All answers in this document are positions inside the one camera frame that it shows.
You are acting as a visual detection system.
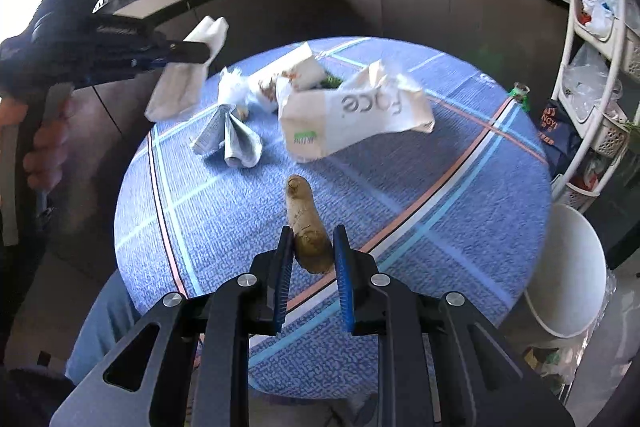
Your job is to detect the white printed paper bag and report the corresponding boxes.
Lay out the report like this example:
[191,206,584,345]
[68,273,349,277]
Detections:
[277,59,436,164]

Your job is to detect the blue plaid tablecloth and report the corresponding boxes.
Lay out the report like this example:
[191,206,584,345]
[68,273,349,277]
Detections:
[113,36,554,401]

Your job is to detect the ginger root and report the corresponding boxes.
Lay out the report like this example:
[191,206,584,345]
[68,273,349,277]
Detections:
[284,174,334,276]

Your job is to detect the white paper tissue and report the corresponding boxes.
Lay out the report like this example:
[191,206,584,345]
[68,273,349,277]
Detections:
[144,15,230,123]

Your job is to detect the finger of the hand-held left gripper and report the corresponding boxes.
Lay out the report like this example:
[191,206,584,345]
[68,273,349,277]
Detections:
[150,38,211,64]
[131,54,174,72]

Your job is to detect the green drink can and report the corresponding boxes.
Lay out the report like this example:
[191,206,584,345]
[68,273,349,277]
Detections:
[508,82,531,110]

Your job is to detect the person's left hand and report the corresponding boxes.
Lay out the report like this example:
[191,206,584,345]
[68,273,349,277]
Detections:
[0,96,72,204]

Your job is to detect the white plastic bag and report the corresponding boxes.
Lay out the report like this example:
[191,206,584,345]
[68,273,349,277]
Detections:
[217,66,251,108]

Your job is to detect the dark blue bag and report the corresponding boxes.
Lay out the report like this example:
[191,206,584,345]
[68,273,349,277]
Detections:
[537,99,584,178]

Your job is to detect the white snack wrapper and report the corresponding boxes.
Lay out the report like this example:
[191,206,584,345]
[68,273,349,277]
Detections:
[247,42,329,113]

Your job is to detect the white plastic bags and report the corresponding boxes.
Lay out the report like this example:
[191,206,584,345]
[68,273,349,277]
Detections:
[579,0,621,38]

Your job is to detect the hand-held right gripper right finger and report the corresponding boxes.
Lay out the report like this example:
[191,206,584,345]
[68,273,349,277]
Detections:
[333,225,576,427]

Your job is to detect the white shelf rack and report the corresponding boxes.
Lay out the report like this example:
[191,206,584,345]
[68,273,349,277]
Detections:
[549,0,640,213]

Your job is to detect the grey newspaper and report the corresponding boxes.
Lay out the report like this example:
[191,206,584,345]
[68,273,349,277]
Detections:
[189,102,264,169]

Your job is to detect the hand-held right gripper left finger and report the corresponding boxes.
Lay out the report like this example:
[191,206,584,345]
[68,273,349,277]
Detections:
[49,225,296,427]

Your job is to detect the person's leg in jeans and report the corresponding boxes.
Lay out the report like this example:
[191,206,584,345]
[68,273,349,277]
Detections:
[64,269,146,386]

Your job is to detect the clear plastic bags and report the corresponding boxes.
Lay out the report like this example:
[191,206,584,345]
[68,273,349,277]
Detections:
[564,41,624,118]

